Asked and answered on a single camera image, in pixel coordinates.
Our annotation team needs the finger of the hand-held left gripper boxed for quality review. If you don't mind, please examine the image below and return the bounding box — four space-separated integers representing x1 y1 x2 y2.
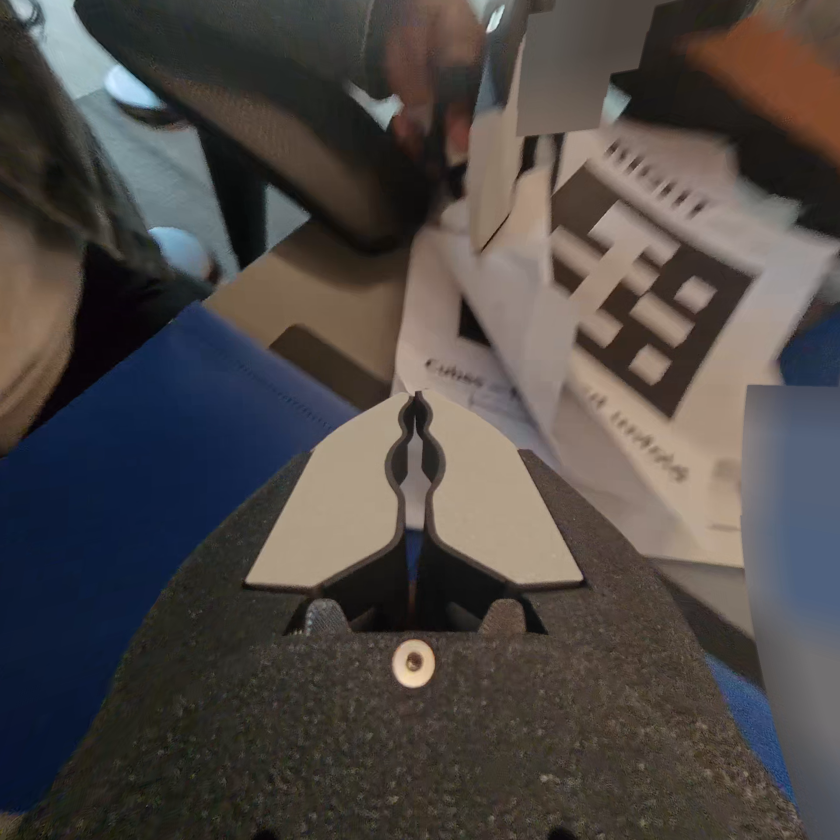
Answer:
467 98 555 256

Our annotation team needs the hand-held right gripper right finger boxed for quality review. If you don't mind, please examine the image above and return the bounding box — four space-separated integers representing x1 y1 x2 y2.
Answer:
417 391 586 611

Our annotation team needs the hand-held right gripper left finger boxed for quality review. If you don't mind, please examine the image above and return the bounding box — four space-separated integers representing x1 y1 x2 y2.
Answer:
244 391 418 611

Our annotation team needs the pile of printed paper sheets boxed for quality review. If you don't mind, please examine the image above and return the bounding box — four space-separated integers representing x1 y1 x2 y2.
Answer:
394 121 840 572

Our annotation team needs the brown desk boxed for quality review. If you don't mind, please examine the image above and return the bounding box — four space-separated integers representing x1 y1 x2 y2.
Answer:
203 220 756 657

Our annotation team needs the person's left hand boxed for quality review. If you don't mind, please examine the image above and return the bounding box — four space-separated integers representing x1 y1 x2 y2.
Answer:
386 10 490 161

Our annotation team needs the blue cloth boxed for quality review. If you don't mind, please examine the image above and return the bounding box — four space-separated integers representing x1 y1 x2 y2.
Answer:
0 301 840 818

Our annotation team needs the black mesh office chair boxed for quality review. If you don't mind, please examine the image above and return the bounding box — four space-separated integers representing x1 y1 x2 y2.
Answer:
72 0 434 283

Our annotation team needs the person's black shirt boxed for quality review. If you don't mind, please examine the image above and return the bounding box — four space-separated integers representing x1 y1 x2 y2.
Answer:
26 239 217 437

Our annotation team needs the person's head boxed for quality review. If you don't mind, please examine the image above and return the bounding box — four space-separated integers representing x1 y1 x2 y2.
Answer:
0 0 168 460

